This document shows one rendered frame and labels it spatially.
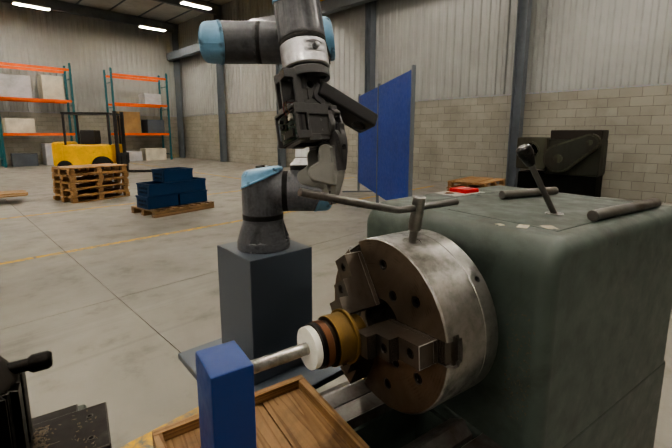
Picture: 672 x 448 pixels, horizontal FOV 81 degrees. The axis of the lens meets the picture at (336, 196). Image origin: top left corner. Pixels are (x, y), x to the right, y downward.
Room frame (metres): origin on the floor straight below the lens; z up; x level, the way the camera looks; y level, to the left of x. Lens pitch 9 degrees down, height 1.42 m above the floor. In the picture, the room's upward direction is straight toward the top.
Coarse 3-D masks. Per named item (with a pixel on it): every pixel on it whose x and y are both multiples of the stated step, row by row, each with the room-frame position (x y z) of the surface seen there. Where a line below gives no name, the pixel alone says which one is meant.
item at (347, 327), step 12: (336, 312) 0.63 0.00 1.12; (312, 324) 0.60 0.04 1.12; (324, 324) 0.60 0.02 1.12; (336, 324) 0.60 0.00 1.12; (348, 324) 0.60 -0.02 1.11; (360, 324) 0.62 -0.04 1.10; (324, 336) 0.58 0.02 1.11; (336, 336) 0.59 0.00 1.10; (348, 336) 0.59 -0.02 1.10; (324, 348) 0.57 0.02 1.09; (336, 348) 0.58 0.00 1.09; (348, 348) 0.58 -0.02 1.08; (360, 348) 0.59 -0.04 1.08; (324, 360) 0.57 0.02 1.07; (336, 360) 0.59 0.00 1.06; (348, 360) 0.59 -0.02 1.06
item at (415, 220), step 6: (414, 198) 0.66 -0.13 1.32; (420, 198) 0.65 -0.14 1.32; (414, 204) 0.66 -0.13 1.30; (420, 204) 0.65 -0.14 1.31; (420, 210) 0.66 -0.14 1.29; (414, 216) 0.66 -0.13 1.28; (420, 216) 0.66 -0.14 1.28; (414, 222) 0.66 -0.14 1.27; (420, 222) 0.66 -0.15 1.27; (408, 228) 0.67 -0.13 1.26; (414, 228) 0.66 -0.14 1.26; (420, 228) 0.67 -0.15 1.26; (414, 234) 0.67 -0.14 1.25; (408, 240) 0.68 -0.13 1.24; (414, 240) 0.67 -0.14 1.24
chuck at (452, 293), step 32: (384, 256) 0.67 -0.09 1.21; (416, 256) 0.63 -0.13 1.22; (448, 256) 0.65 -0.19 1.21; (384, 288) 0.67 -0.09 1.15; (416, 288) 0.60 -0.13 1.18; (448, 288) 0.59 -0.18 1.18; (384, 320) 0.73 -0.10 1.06; (416, 320) 0.60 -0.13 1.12; (448, 320) 0.56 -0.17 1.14; (480, 320) 0.59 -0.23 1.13; (480, 352) 0.59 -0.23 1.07; (384, 384) 0.66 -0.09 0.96; (416, 384) 0.60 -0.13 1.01; (448, 384) 0.55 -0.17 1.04
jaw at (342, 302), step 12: (360, 252) 0.72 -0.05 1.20; (336, 264) 0.73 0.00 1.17; (348, 264) 0.70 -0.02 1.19; (360, 264) 0.71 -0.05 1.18; (348, 276) 0.69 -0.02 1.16; (360, 276) 0.69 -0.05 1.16; (336, 288) 0.69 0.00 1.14; (348, 288) 0.67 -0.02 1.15; (360, 288) 0.68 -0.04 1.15; (372, 288) 0.69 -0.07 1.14; (336, 300) 0.65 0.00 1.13; (348, 300) 0.65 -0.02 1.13; (360, 300) 0.66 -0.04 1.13; (372, 300) 0.67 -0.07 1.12; (348, 312) 0.64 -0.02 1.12
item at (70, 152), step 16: (64, 112) 13.42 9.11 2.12; (80, 112) 13.50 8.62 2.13; (96, 112) 13.58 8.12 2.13; (112, 112) 13.80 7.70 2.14; (64, 128) 13.43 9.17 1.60; (64, 144) 13.42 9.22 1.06; (80, 144) 13.76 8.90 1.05; (96, 144) 13.76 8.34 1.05; (112, 144) 13.88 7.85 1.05; (64, 160) 13.38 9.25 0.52; (80, 160) 13.45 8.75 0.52; (96, 160) 13.41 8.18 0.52; (112, 160) 13.65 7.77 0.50; (128, 160) 14.56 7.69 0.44
